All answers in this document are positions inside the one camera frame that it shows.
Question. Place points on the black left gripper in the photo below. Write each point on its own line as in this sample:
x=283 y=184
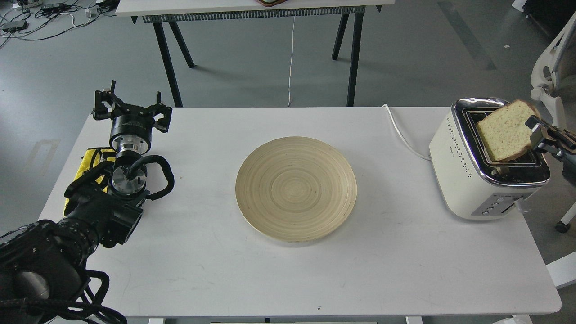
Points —
x=130 y=119

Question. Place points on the slice of bread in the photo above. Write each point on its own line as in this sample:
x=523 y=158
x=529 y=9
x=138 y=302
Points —
x=504 y=133

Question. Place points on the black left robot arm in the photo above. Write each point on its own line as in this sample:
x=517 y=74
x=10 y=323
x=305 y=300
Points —
x=44 y=271

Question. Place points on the brown object on far table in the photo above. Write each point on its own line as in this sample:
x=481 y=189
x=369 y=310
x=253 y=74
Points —
x=270 y=3

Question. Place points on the white office chair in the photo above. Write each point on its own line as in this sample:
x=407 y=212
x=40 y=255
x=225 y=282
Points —
x=554 y=65

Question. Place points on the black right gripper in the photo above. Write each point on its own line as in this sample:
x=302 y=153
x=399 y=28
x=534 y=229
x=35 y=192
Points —
x=546 y=138

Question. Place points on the cream and chrome toaster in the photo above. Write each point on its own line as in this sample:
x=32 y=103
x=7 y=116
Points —
x=473 y=186

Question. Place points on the yellow cloth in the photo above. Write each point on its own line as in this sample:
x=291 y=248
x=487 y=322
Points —
x=89 y=189

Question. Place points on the round wooden plate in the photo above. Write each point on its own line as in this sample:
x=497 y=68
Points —
x=296 y=189

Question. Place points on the white background table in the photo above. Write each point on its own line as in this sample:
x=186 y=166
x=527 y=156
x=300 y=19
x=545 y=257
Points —
x=171 y=12

